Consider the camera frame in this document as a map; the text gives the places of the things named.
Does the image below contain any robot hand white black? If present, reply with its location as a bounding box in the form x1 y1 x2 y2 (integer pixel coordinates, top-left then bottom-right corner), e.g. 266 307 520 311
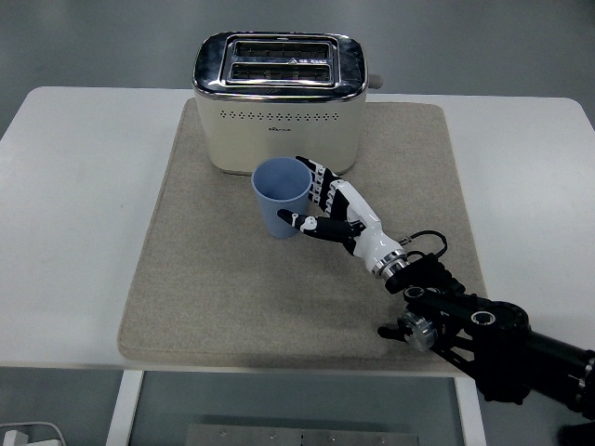
277 155 403 274

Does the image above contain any blue ribbed cup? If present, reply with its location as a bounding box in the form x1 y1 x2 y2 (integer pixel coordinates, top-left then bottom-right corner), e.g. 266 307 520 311
250 156 313 240

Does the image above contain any cream toaster chrome top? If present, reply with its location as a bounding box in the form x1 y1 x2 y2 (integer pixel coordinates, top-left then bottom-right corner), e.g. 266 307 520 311
192 31 385 177

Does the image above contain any beige felt mat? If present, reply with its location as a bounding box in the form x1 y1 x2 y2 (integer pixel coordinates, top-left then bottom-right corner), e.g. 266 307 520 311
115 99 488 373

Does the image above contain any grey metal plate with screws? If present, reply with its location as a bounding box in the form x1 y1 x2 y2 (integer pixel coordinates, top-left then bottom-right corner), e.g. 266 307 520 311
184 423 420 446

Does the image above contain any white table leg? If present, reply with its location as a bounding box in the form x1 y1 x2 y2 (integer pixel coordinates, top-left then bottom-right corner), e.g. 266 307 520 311
104 370 146 446
454 374 487 446

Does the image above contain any black rounded object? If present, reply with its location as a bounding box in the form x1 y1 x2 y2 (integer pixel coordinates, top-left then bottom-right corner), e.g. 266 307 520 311
559 420 595 446

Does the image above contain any grey curved cable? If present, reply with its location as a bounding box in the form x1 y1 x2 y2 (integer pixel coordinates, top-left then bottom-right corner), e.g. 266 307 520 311
0 421 67 446

